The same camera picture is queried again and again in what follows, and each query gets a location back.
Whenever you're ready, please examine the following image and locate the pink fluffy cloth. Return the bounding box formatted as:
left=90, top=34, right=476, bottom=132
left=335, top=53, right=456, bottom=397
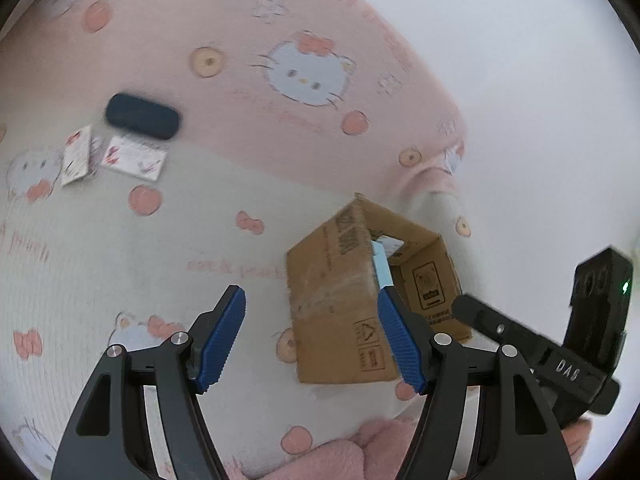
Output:
left=222, top=416, right=417, bottom=480

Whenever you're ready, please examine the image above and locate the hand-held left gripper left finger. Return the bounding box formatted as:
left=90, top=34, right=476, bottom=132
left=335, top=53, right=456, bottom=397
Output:
left=50, top=285, right=247, bottom=480

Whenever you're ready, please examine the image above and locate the person's right forearm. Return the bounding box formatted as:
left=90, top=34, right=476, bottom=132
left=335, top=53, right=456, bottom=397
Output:
left=559, top=417, right=593, bottom=457

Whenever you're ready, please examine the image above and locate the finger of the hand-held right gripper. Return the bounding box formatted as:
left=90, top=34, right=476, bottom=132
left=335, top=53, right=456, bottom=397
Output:
left=451, top=294, right=552, bottom=369

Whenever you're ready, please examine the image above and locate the white printed card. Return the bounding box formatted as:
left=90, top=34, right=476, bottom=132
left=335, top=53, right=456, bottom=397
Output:
left=100, top=135, right=168, bottom=181

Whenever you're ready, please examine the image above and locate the dark blue glasses case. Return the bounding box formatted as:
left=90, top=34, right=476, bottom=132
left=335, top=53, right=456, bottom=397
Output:
left=104, top=92, right=182, bottom=142

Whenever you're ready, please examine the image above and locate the brown cardboard box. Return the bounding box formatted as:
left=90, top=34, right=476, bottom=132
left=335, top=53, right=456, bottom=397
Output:
left=286, top=192, right=474, bottom=385

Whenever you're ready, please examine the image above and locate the small white printed box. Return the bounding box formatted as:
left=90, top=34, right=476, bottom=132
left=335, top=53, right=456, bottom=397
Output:
left=372, top=232, right=406, bottom=257

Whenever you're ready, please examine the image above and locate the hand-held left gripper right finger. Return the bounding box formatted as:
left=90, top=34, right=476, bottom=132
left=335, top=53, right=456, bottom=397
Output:
left=376, top=287, right=576, bottom=480

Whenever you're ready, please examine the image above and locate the light blue box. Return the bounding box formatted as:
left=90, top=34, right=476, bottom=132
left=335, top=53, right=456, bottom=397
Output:
left=371, top=240, right=396, bottom=289

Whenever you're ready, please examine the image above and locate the pink cat printed bed sheet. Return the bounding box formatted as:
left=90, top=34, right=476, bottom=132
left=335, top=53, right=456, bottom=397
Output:
left=0, top=0, right=473, bottom=480

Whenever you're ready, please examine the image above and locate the small sticker sheet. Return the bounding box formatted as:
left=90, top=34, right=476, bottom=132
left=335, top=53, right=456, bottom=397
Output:
left=87, top=135, right=104, bottom=177

